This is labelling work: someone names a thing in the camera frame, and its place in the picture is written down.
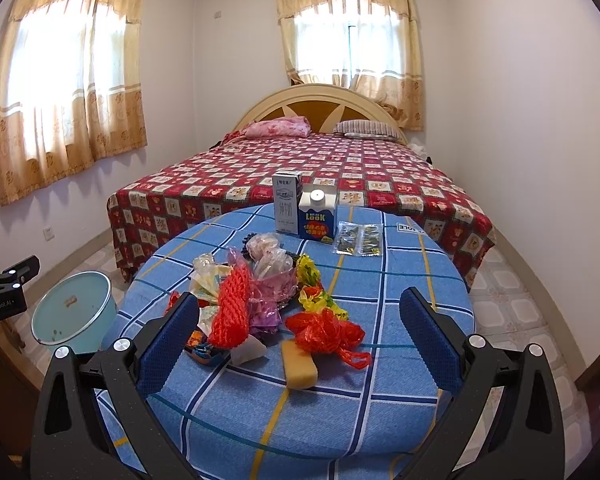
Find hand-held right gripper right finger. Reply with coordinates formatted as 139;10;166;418
400;287;565;480

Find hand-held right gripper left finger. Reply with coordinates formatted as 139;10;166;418
30;291;201;480

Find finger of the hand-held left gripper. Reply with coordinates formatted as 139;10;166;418
0;255;41;295

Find teal round bin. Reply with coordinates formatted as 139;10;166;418
31;271;118;356

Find pale yellow plastic bag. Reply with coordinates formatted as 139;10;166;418
187;255;233;307

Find purple patterned cloth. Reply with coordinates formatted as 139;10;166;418
250;310;281;337

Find pink plastic bag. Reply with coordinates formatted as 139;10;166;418
228;247;299;322

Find yellow sponge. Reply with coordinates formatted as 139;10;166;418
281;340;319;390

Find clear plastic bag red print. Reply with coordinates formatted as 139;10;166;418
245;234;293;278

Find blue snack wrapper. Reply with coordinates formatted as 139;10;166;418
185;331;231;363

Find brown wooden furniture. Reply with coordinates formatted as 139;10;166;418
0;320;46;398

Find blue checked blanket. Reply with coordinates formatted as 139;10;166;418
95;203;476;480

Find white plastic wrapper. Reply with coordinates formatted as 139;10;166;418
230;335;267;367

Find red crumpled cloth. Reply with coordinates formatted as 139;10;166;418
285;308;372;371

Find clear packet dark contents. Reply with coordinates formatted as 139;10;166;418
360;224;384;257
332;222;363;255

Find yellow patterned plastic wrapper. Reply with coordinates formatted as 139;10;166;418
297;254;351;323

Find blue carton with white cap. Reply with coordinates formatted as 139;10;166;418
298;185;338;241

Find beige patterned window curtain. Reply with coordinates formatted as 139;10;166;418
0;0;148;207
275;0;353;86
352;0;425;131

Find white tall carton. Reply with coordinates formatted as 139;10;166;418
272;171;303;237

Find bed with red quilt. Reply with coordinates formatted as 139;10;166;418
106;132;496;291

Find striped pillow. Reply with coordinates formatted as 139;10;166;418
333;119;403;140

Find pink pillow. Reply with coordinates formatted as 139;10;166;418
240;116;312;139

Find cream wooden headboard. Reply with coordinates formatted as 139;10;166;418
232;84;410;143

